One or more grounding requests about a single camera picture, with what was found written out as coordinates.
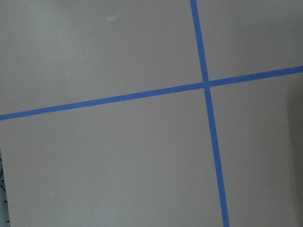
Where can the grey aluminium frame rail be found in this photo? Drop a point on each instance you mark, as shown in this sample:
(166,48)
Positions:
(4,212)

